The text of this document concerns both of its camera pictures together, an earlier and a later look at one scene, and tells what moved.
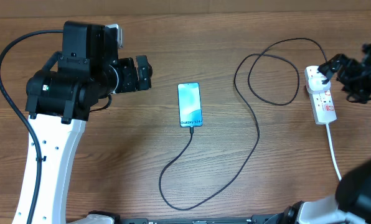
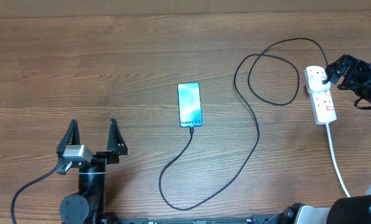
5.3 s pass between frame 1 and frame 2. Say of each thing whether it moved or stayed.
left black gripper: moved
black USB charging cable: stayed
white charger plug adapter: stayed
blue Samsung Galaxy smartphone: stayed
